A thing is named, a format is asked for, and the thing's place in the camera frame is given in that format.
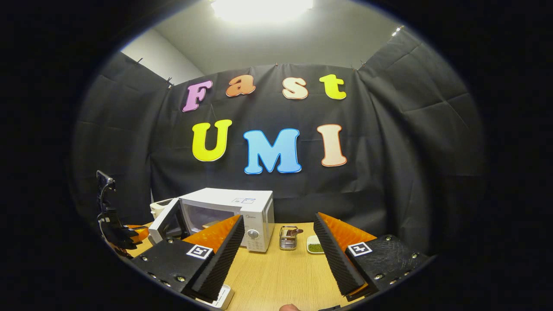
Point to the white toaster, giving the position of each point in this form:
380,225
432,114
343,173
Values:
157,206

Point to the small ceiling light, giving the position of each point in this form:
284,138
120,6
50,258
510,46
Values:
396,31

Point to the black backdrop cloth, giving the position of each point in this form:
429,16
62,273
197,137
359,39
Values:
410,151

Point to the white divided spice dish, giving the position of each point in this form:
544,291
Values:
314,247

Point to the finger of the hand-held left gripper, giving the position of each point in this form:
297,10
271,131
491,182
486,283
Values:
141,234

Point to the large ceiling light panel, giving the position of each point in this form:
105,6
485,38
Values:
261,9

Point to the white microwave oven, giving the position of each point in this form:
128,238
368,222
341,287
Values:
255,207

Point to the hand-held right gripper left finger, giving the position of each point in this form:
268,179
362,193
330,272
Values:
224,259

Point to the white plate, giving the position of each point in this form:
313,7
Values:
224,296

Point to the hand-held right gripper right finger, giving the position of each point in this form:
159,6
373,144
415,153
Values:
332,259

